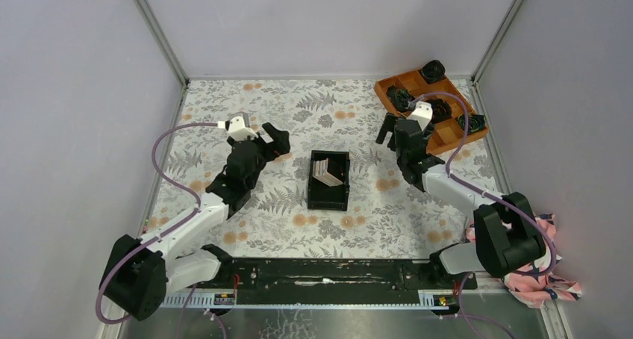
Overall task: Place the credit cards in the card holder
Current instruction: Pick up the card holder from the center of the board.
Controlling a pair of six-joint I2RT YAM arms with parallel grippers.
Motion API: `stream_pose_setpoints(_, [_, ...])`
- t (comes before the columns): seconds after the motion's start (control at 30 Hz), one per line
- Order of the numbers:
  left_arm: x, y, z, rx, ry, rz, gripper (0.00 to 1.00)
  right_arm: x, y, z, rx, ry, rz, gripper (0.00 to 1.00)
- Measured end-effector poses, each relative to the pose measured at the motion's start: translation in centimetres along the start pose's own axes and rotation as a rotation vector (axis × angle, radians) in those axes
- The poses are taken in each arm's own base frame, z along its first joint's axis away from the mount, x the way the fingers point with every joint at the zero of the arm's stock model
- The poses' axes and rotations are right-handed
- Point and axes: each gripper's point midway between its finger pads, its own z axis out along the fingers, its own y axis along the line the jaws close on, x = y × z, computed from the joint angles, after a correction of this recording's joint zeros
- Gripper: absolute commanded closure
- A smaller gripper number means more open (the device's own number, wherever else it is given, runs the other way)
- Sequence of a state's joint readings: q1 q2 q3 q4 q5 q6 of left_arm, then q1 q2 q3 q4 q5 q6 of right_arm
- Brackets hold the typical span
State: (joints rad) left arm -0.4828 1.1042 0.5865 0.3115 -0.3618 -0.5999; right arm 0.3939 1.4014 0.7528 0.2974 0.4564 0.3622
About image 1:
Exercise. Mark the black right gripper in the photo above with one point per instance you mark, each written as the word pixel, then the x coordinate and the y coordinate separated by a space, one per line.
pixel 387 127

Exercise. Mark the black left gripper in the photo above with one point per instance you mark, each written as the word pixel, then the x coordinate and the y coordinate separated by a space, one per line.
pixel 280 145

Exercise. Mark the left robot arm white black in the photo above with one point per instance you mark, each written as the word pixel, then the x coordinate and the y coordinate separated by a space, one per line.
pixel 141 271

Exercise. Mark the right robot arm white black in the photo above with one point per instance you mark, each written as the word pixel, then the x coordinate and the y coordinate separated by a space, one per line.
pixel 508 238

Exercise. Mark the stack of credit cards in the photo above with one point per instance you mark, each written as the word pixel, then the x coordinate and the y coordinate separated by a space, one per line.
pixel 328 172

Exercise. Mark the black plastic card box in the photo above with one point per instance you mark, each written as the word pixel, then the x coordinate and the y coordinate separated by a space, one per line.
pixel 323 197

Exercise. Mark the rolled green tie left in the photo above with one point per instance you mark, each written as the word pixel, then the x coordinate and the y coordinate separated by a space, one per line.
pixel 399 99

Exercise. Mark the rolled green tie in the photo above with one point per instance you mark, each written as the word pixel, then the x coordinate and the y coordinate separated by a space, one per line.
pixel 474 124
pixel 399 99

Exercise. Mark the rolled dark tie centre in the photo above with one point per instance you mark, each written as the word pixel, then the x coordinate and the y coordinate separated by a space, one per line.
pixel 441 110

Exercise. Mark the rolled dark tie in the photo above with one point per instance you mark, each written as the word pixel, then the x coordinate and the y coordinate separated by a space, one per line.
pixel 433 71
pixel 441 110

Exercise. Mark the orange wooden compartment tray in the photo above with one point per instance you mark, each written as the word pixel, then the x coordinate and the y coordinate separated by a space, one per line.
pixel 447 134

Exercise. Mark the rolled dark tie top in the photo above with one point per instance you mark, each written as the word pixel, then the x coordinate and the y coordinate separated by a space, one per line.
pixel 433 71

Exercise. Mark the rolled green tie right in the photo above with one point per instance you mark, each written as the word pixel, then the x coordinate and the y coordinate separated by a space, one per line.
pixel 474 124

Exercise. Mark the pink patterned cloth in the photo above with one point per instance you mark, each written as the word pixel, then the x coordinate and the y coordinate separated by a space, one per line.
pixel 534 291

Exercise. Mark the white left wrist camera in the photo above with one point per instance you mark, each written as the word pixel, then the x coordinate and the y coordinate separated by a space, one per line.
pixel 238 127

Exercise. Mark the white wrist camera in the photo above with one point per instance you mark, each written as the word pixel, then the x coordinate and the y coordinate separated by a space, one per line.
pixel 422 114
pixel 238 127

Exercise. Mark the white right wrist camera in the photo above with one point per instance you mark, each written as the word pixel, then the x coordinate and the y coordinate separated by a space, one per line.
pixel 422 114

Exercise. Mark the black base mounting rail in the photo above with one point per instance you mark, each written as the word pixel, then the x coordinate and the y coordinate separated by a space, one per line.
pixel 319 281

